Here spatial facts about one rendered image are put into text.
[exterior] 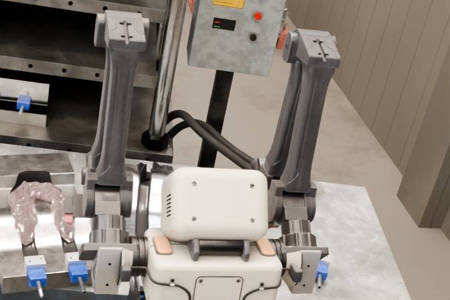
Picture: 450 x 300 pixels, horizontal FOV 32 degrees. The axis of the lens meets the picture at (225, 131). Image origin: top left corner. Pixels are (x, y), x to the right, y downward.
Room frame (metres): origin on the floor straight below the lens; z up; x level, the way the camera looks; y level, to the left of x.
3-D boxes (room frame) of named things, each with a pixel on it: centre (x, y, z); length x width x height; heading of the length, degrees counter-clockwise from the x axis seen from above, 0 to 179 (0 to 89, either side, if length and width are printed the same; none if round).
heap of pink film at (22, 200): (1.82, 0.47, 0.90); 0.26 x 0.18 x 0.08; 27
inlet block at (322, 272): (1.88, -0.36, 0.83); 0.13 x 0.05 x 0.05; 178
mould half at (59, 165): (1.82, 0.47, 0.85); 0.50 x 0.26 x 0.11; 27
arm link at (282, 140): (1.69, -0.15, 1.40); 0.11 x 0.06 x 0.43; 108
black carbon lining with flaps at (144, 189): (1.95, 0.14, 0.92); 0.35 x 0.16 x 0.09; 10
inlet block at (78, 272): (1.61, 0.30, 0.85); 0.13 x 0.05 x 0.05; 27
